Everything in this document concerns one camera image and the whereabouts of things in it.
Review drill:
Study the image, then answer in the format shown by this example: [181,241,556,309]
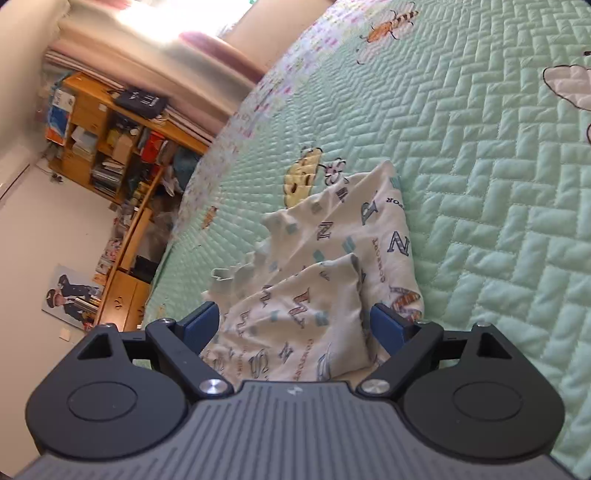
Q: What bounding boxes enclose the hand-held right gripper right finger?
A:
[359,302,513,398]

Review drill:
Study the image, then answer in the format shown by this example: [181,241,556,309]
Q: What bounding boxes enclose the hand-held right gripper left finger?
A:
[76,301,235,398]

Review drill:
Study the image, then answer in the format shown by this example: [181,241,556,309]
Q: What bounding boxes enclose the white letter-print pajama pants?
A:
[198,159,426,384]

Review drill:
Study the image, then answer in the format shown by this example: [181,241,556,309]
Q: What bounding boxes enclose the black computer tower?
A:
[131,256,160,284]

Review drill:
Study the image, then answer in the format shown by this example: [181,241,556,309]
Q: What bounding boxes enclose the wooden desk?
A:
[95,166,167,330]

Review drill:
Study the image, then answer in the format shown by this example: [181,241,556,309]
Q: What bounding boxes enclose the blue cloth bundle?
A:
[171,148,201,178]

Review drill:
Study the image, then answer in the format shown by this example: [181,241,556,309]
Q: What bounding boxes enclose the green bee-print quilt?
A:
[143,0,591,472]

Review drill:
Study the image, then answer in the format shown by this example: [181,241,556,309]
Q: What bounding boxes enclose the red box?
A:
[139,131,169,164]

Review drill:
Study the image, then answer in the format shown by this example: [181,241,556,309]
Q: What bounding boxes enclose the dark blue bag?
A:
[115,85,169,118]

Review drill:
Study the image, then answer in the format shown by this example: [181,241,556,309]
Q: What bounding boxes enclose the wooden bookshelf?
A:
[44,71,208,204]

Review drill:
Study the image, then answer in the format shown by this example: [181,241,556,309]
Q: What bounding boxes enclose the blue and white box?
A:
[45,88,77,141]

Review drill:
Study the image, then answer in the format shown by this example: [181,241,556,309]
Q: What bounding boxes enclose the pink curtain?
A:
[44,0,278,139]

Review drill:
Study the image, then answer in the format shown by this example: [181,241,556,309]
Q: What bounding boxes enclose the wall poster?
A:
[41,264,105,330]

